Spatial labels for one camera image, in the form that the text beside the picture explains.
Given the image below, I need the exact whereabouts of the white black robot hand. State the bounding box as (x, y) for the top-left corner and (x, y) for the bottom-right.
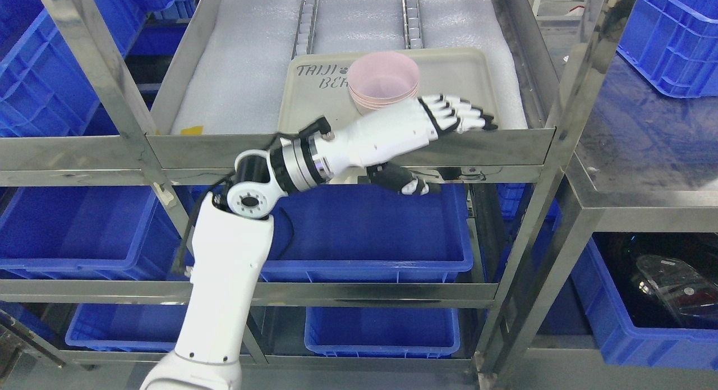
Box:
(295, 94), (498, 196)

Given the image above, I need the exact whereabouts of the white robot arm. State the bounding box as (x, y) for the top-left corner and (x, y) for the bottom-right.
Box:
(141, 117), (332, 389)

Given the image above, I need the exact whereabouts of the blue crate under shelf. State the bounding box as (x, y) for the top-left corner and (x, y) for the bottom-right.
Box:
(260, 185), (473, 283)

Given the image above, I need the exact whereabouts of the blue crate bottom shelf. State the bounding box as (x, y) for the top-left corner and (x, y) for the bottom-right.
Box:
(303, 306), (461, 359)

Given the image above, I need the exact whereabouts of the steel shelf rack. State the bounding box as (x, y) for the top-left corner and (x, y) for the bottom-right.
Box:
(0, 0), (640, 390)

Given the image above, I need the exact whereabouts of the beige plastic tray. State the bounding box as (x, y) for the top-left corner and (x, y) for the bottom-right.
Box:
(278, 47), (511, 134)

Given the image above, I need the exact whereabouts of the black helmet in bag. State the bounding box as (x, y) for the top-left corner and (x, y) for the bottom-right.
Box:
(635, 254), (717, 329)

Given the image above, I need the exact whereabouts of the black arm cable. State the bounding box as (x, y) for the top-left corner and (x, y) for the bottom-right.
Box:
(172, 174), (236, 276)

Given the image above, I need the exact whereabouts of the steel table frame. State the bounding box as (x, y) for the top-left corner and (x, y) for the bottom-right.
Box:
(473, 0), (716, 388)

